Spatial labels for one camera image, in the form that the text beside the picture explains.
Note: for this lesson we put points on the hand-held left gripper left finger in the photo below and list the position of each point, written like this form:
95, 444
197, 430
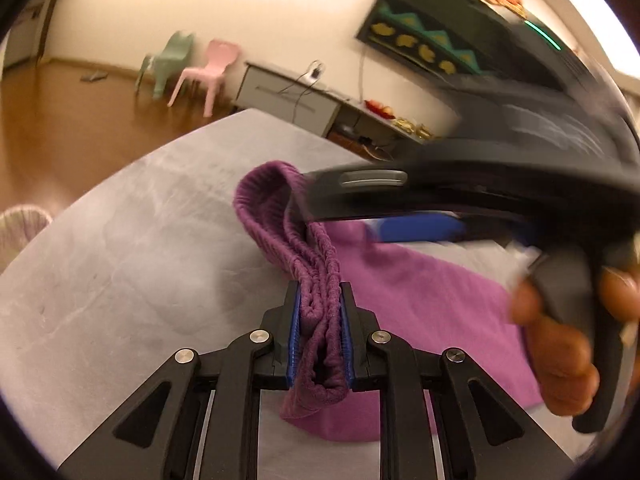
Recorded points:
295, 340

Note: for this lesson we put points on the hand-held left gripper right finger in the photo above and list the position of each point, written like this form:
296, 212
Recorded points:
347, 340

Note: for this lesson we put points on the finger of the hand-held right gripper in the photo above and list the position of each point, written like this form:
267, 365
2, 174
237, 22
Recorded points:
415, 229
360, 195

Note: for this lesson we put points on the purple pants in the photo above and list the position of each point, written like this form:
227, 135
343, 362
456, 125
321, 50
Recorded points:
400, 300

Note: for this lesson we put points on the person's right hand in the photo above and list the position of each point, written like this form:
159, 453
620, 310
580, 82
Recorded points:
565, 355

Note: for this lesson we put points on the long dark low sideboard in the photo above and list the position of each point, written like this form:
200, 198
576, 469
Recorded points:
365, 135

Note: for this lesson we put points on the row of golden jars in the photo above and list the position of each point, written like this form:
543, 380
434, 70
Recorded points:
415, 127

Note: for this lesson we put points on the red decoration on sideboard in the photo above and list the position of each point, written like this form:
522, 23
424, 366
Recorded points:
380, 107

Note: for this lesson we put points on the grey drawer cabinet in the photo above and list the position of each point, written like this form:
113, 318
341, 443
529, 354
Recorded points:
290, 96

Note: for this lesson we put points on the grey bed cover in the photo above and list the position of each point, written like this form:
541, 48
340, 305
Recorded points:
125, 260

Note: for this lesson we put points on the pink plastic chair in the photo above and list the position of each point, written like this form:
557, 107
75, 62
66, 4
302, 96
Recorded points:
210, 72

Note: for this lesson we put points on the green plastic chair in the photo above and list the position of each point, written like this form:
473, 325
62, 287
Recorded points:
165, 62

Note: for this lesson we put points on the wicker basket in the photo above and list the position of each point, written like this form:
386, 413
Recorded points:
20, 230

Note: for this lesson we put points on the wooden door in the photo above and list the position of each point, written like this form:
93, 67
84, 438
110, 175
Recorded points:
30, 25

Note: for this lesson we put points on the wall-mounted television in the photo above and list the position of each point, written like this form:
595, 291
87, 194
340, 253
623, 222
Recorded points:
430, 35

